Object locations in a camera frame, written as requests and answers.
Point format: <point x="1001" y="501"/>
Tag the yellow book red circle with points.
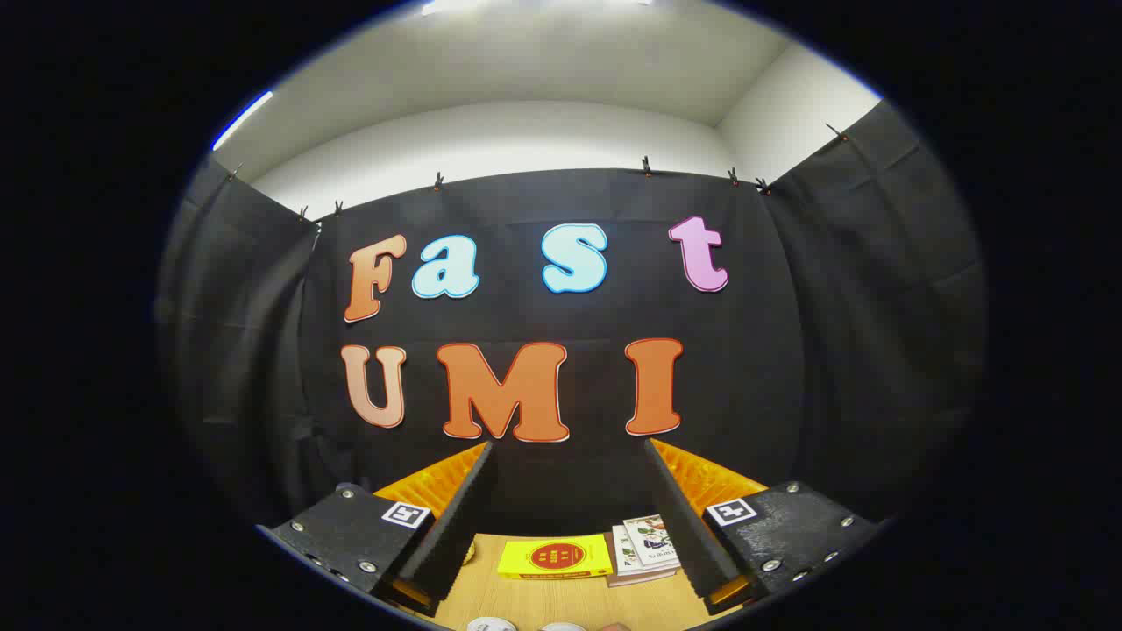
<point x="552" y="556"/>

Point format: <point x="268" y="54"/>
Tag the thick brown-spine book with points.
<point x="635" y="579"/>

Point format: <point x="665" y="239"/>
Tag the white book green print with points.
<point x="624" y="552"/>

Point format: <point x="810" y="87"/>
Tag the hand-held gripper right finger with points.
<point x="688" y="526"/>

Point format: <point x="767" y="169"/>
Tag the ceiling light panel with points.
<point x="447" y="6"/>
<point x="631" y="3"/>

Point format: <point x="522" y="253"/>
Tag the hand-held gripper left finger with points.
<point x="451" y="526"/>

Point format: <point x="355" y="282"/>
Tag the row of small black clips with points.
<point x="647" y="165"/>

